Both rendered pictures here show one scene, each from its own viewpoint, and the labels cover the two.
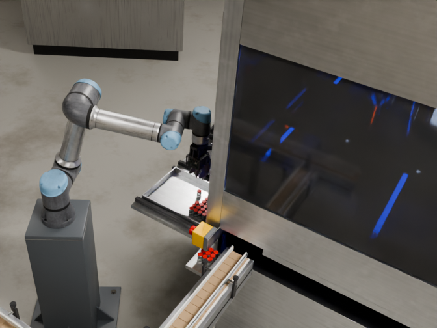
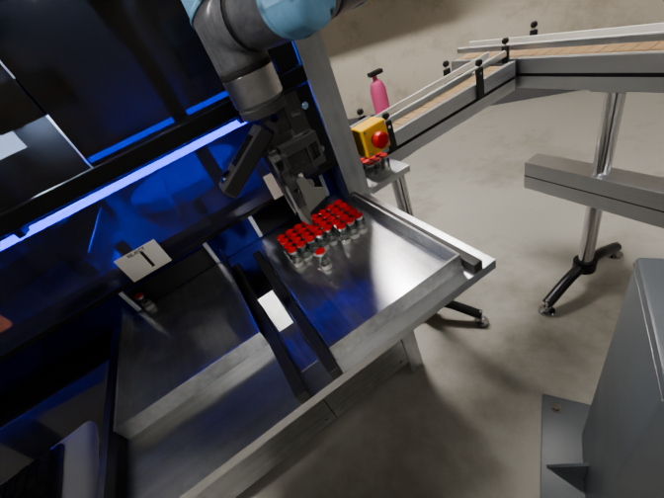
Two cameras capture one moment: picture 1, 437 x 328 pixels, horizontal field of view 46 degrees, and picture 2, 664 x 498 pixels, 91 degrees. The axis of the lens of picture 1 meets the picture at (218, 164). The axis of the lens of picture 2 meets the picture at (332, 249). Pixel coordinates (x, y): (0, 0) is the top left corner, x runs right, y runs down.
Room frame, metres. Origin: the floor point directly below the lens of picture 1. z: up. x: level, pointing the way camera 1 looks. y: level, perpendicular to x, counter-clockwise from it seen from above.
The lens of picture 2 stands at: (2.13, 0.48, 1.31)
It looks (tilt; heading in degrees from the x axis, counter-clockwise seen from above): 36 degrees down; 227
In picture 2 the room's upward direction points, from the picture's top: 24 degrees counter-clockwise
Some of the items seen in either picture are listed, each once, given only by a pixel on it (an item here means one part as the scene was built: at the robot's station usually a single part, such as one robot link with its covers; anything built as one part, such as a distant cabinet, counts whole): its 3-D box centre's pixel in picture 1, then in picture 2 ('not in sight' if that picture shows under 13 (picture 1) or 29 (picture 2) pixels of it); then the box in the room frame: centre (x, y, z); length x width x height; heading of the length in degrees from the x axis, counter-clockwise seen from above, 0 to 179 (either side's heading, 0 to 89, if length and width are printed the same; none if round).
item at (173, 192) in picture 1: (188, 197); (347, 258); (1.77, 0.12, 0.90); 0.34 x 0.26 x 0.04; 62
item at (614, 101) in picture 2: not in sight; (597, 195); (0.90, 0.52, 0.46); 0.09 x 0.09 x 0.77; 62
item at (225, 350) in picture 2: not in sight; (184, 322); (2.01, -0.14, 0.90); 0.34 x 0.26 x 0.04; 62
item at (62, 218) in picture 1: (57, 208); not in sight; (1.67, 0.70, 0.84); 0.15 x 0.15 x 0.10
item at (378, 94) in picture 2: not in sight; (381, 106); (-0.70, -1.13, 0.31); 0.28 x 0.27 x 0.63; 6
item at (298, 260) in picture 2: (205, 204); (326, 237); (1.73, 0.04, 0.90); 0.18 x 0.02 x 0.05; 151
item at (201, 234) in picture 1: (203, 235); (369, 136); (1.44, 0.03, 1.00); 0.08 x 0.07 x 0.07; 62
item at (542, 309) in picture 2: not in sight; (583, 271); (0.90, 0.52, 0.07); 0.50 x 0.08 x 0.14; 152
